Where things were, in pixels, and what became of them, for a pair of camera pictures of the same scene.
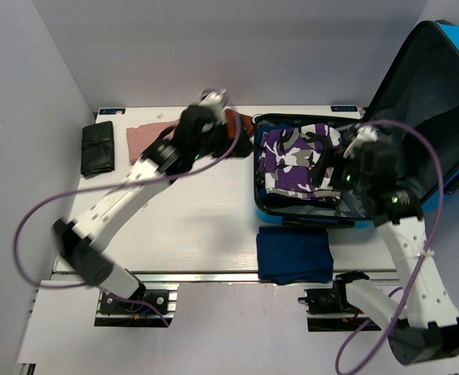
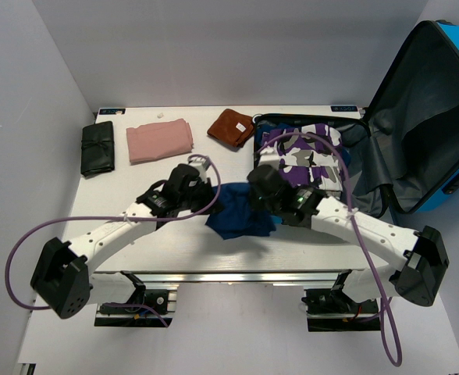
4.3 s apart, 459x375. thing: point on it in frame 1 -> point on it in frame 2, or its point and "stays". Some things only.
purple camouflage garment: x=296 y=162 stays
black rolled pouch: x=97 y=148 stays
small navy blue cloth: x=289 y=255 -> x=238 y=216
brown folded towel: x=233 y=123 stays
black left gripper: x=231 y=148 -> x=208 y=190
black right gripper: x=354 y=158 -> x=256 y=202
